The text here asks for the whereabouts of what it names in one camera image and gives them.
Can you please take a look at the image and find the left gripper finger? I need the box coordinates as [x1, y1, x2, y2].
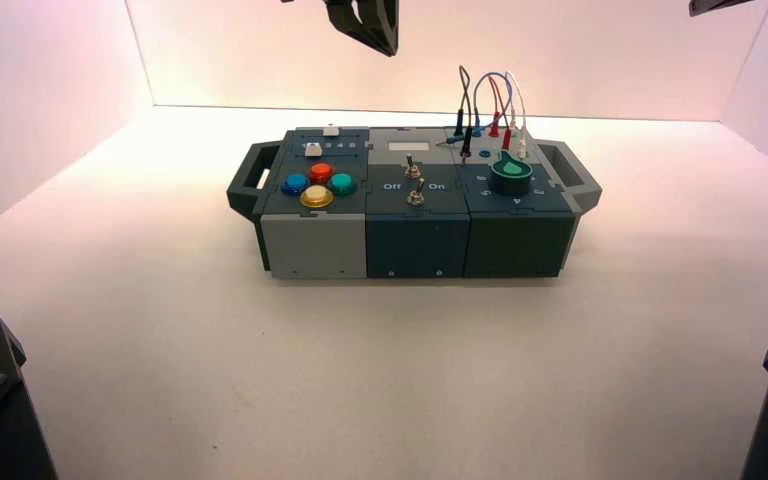
[358, 0, 400, 58]
[322, 0, 385, 56]

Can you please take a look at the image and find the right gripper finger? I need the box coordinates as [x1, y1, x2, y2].
[688, 0, 756, 18]

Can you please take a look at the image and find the green push button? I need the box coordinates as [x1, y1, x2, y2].
[327, 172, 359, 197]

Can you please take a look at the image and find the blue push button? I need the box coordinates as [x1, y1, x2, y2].
[281, 173, 312, 197]

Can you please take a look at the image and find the yellow push button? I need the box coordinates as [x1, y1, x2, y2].
[299, 184, 336, 210]

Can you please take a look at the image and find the green rotary knob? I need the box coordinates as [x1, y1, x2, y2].
[489, 149, 535, 197]

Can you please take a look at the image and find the dark blue grey control box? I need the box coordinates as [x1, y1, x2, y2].
[226, 125, 603, 281]

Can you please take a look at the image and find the blue jumper cable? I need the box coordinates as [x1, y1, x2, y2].
[438, 71, 515, 146]

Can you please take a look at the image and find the black jumper cable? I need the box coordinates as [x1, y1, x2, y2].
[453, 64, 475, 164]

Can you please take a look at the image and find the red jumper cable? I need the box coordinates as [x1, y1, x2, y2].
[488, 75, 514, 152]

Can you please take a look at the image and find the white jumper cable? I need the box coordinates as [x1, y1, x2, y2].
[504, 70, 530, 161]

